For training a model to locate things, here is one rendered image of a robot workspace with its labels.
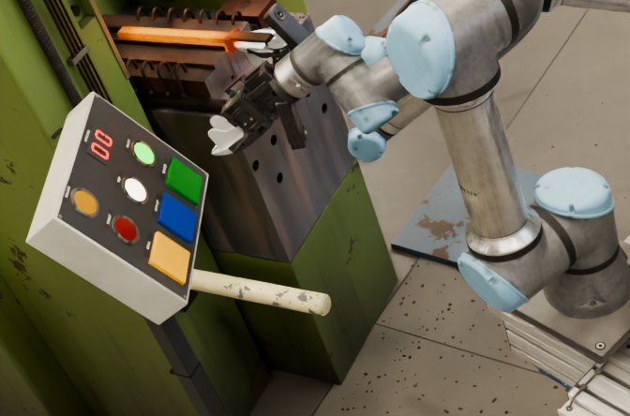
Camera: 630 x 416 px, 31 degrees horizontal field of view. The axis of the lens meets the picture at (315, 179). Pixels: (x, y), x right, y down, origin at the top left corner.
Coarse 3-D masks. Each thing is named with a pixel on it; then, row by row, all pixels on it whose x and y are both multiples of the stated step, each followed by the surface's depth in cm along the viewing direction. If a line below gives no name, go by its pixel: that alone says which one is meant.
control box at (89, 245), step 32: (96, 96) 202; (64, 128) 203; (96, 128) 197; (128, 128) 205; (64, 160) 191; (96, 160) 193; (128, 160) 199; (160, 160) 206; (64, 192) 183; (96, 192) 188; (160, 192) 201; (32, 224) 184; (64, 224) 179; (96, 224) 184; (64, 256) 183; (96, 256) 183; (128, 256) 186; (192, 256) 198; (128, 288) 188; (160, 288) 188; (160, 320) 193
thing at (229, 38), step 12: (120, 36) 257; (132, 36) 255; (144, 36) 253; (156, 36) 251; (168, 36) 249; (180, 36) 248; (192, 36) 246; (204, 36) 245; (216, 36) 243; (228, 36) 241; (240, 36) 240; (252, 36) 238; (264, 36) 237; (228, 48) 241
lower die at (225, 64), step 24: (120, 24) 262; (144, 24) 259; (168, 24) 256; (192, 24) 253; (216, 24) 250; (240, 24) 247; (120, 48) 254; (144, 48) 251; (168, 48) 249; (192, 48) 246; (216, 48) 242; (144, 72) 246; (168, 72) 243; (192, 72) 240; (216, 72) 239; (240, 72) 247; (216, 96) 240
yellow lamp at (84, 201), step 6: (78, 192) 185; (84, 192) 186; (78, 198) 184; (84, 198) 185; (90, 198) 186; (78, 204) 183; (84, 204) 184; (90, 204) 185; (96, 204) 186; (84, 210) 183; (90, 210) 184
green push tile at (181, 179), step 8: (176, 160) 209; (168, 168) 207; (176, 168) 207; (184, 168) 209; (168, 176) 204; (176, 176) 206; (184, 176) 208; (192, 176) 210; (200, 176) 211; (168, 184) 203; (176, 184) 205; (184, 184) 206; (192, 184) 208; (200, 184) 210; (176, 192) 204; (184, 192) 205; (192, 192) 207; (200, 192) 209; (192, 200) 206
